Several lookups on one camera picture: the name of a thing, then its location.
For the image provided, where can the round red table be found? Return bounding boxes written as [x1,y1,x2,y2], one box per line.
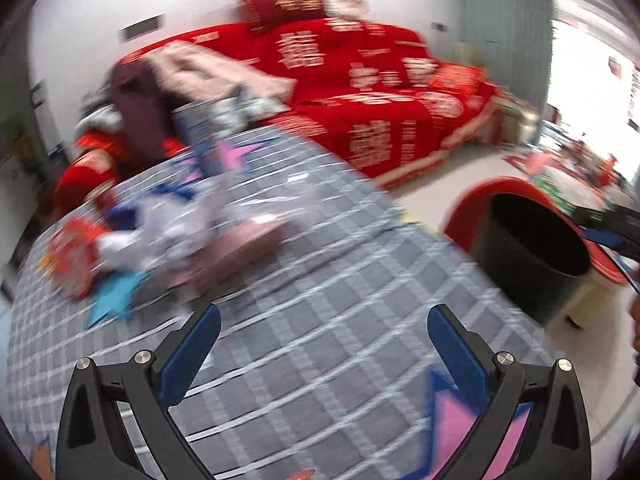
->
[504,149,640,222]

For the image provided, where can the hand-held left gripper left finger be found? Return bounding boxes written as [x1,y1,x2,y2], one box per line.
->
[56,303,222,480]

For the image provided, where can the grey checked tablecloth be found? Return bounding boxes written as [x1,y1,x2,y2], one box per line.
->
[0,127,577,480]

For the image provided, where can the maroon garment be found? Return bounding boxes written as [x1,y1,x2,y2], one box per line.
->
[109,62,177,162]

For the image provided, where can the black wall panel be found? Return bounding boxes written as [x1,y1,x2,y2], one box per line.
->
[119,14,165,44]

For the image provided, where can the red orange snack wrapper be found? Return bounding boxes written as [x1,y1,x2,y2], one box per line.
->
[42,217,112,302]

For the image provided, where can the tall blue white can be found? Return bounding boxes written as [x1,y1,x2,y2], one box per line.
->
[172,99,227,177]

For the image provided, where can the red pillow white characters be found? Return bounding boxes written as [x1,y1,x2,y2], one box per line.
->
[227,0,334,34]

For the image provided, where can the pink box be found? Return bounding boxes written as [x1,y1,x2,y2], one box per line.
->
[164,219,289,302]

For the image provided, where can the beige armchair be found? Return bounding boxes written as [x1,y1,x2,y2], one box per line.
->
[452,42,542,147]

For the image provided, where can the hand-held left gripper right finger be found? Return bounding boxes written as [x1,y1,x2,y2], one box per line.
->
[427,303,593,480]

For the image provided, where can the black trash bin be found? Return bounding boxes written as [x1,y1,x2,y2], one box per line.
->
[472,192,606,327]

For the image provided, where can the red patterned square cushion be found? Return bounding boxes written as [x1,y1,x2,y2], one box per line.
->
[429,62,489,92]

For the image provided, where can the photo print pillow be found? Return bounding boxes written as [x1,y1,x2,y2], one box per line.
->
[329,0,374,24]

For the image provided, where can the red covered sofa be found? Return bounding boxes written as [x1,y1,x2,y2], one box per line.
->
[52,19,502,222]

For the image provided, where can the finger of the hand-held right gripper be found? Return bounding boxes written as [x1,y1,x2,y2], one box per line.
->
[570,204,640,254]

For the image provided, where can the grey green curtain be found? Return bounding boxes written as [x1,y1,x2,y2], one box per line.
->
[459,0,556,92]

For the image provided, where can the patterned white grey cloth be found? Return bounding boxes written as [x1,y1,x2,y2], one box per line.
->
[219,87,287,127]

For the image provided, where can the grey blue cloth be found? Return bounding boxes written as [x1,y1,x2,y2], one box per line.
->
[77,84,124,137]

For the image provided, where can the white paper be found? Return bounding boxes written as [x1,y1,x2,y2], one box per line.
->
[94,194,212,272]

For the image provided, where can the red round stool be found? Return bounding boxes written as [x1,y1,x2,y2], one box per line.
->
[442,175,624,287]

